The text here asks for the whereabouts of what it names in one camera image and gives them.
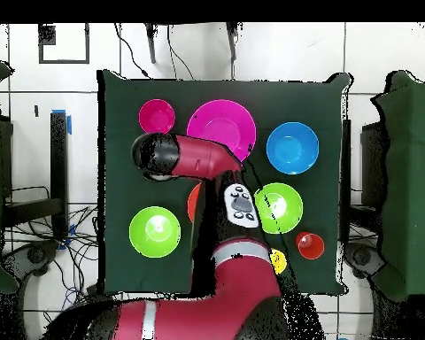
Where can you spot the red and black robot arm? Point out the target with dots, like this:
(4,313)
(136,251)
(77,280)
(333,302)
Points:
(241,283)

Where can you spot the orange bowl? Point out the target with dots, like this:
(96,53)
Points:
(194,203)

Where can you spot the large pink bowl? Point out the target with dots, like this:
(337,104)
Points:
(226,124)

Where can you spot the green bowl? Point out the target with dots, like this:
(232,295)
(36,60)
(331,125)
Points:
(287,212)
(154,232)

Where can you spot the light blue bowl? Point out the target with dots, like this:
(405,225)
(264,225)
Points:
(292,148)

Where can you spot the small crimson bowl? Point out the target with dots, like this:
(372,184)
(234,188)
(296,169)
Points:
(157,117)

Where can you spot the yellow cup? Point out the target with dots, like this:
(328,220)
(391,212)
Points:
(279,262)

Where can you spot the dark green tablecloth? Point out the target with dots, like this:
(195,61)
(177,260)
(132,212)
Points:
(145,276)

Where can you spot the orange cup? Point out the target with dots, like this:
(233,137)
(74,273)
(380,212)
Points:
(313,248)

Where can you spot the black stand leg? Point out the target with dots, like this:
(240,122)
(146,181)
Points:
(151,42)
(232,39)

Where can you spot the black metal stand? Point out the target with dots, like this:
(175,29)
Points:
(370,159)
(59,159)

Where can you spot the grey square frame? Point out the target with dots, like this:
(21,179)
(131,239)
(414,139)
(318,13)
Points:
(63,62)

